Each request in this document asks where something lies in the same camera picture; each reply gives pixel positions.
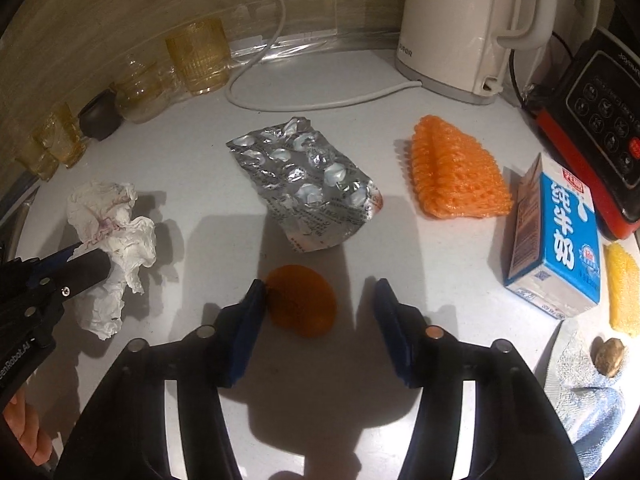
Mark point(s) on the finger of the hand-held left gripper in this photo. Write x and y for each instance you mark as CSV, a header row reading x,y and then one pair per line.
x,y
57,259
80,272

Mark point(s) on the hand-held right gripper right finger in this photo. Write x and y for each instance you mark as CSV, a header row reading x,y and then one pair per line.
x,y
395,330

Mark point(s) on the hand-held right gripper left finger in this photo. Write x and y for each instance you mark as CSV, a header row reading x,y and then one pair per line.
x,y
247,330

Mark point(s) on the white tissue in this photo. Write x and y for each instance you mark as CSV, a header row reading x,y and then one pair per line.
x,y
125,235

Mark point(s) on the orange peel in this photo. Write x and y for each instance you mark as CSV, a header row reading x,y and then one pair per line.
x,y
305,300

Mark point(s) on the silver blister pack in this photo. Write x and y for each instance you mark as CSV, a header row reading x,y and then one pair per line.
x,y
305,185

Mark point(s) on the orange foam fruit net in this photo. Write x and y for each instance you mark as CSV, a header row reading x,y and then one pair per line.
x,y
455,170

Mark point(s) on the blue and white milk carton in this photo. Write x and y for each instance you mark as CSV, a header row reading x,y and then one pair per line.
x,y
555,245

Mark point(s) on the blue and white cloth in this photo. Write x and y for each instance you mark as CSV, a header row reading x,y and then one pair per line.
x,y
585,400

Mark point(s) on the brown nut shell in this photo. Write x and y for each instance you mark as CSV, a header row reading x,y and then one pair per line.
x,y
607,355

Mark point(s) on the yellow sponge cloth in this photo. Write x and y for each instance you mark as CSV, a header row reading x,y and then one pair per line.
x,y
625,290

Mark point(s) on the person's left hand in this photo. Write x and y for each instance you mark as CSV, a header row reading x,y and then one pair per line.
x,y
22,427

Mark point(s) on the amber ribbed glass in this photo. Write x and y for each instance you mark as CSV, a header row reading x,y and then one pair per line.
x,y
62,132
35,160

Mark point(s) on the small black cup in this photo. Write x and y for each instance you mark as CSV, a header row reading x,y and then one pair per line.
x,y
100,115

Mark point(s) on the small glass teapot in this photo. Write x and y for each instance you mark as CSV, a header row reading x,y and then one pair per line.
x,y
140,87

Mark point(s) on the amber glass cup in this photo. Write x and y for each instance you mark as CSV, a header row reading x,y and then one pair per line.
x,y
197,57

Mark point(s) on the red and black blender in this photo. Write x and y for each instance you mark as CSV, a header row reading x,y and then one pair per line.
x,y
600,125

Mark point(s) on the white electric kettle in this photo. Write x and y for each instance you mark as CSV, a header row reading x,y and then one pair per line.
x,y
450,25

